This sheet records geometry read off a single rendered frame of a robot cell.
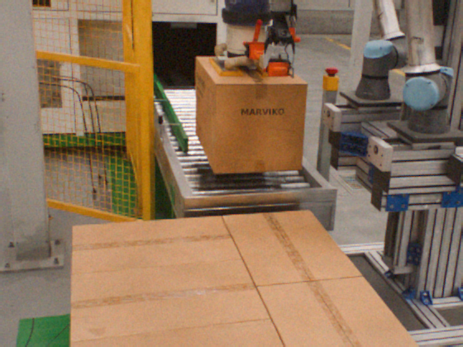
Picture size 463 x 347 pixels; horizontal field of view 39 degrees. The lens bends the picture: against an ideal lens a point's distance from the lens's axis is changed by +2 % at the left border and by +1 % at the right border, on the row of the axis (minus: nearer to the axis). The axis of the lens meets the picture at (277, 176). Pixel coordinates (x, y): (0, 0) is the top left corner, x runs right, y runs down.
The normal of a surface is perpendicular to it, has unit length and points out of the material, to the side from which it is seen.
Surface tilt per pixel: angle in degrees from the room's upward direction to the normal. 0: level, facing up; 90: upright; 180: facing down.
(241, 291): 0
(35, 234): 90
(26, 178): 90
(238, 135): 90
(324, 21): 90
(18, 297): 0
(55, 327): 0
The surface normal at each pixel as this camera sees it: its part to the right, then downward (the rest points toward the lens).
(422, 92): -0.44, 0.41
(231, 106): 0.26, 0.35
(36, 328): 0.05, -0.94
